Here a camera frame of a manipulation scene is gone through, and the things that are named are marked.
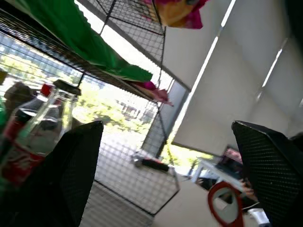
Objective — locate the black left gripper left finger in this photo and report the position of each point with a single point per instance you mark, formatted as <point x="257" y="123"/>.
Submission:
<point x="59" y="179"/>

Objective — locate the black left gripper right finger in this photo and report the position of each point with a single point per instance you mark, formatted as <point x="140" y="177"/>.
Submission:
<point x="277" y="170"/>

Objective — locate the cola bottle red cap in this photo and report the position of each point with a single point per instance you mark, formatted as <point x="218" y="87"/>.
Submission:
<point x="20" y="163"/>

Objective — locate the red bottle opener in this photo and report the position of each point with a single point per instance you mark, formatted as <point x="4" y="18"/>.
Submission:
<point x="211" y="206"/>

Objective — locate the green plastic bottle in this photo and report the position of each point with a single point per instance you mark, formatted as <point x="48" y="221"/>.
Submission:
<point x="2" y="116"/>

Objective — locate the white background table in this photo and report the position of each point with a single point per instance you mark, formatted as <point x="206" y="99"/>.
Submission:
<point x="213" y="172"/>

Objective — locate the brown rounded object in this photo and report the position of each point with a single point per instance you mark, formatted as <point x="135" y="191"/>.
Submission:
<point x="17" y="94"/>

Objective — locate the black flat object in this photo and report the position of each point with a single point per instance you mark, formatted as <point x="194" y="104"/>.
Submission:
<point x="154" y="163"/>

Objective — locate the magenta snack bag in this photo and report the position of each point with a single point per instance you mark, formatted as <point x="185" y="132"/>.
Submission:
<point x="158" y="93"/>

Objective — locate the green snack bag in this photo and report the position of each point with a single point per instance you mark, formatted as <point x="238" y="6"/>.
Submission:
<point x="71" y="35"/>

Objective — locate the pink yellow snack bag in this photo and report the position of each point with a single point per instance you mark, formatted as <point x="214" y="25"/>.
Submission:
<point x="176" y="14"/>

